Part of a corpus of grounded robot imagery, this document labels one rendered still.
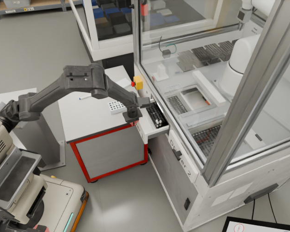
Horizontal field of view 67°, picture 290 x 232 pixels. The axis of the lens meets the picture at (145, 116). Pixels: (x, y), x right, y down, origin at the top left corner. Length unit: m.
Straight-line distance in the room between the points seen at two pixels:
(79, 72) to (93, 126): 0.82
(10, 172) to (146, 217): 1.20
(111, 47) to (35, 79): 1.62
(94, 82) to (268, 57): 0.50
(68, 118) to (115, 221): 0.93
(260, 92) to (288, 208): 1.81
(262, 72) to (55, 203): 1.62
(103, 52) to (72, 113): 0.62
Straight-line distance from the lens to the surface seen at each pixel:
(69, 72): 0.74
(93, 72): 0.76
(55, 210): 1.85
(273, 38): 0.58
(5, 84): 3.43
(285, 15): 0.56
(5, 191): 1.12
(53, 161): 2.33
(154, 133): 1.31
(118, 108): 1.55
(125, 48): 1.99
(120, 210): 2.03
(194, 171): 1.15
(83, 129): 1.52
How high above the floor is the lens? 1.93
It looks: 50 degrees down
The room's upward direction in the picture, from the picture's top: straight up
